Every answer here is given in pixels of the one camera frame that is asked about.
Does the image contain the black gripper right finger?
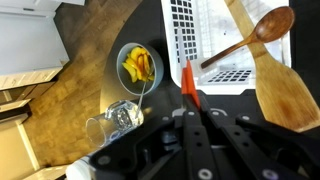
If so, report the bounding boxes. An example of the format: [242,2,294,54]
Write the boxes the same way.
[199,99,320,180]

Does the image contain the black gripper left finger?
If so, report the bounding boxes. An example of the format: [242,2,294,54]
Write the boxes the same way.
[89,94,222,180]

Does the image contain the orange spatula with wooden handle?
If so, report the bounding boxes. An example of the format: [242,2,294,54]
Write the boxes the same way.
[176,26,202,110]

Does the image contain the wide wooden spatula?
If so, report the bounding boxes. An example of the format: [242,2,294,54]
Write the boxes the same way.
[223,0,320,134]

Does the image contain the metal spoon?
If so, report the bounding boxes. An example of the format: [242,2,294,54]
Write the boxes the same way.
[134,79,148,122]

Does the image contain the clear glass mug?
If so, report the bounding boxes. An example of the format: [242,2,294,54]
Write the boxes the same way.
[85,98,145,149]

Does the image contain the gray bowl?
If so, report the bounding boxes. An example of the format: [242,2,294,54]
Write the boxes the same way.
[115,41,165,97]

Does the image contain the yellow fruit slices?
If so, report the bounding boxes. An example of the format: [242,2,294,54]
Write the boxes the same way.
[121,46,156,84]

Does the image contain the white plastic basket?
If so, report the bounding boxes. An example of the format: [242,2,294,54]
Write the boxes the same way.
[160,0,293,96]

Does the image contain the white wipes canister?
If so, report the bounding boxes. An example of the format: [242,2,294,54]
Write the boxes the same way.
[65,155,101,180]

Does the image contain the brown wooden spoon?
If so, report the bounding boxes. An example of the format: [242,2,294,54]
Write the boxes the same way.
[200,5,296,71]

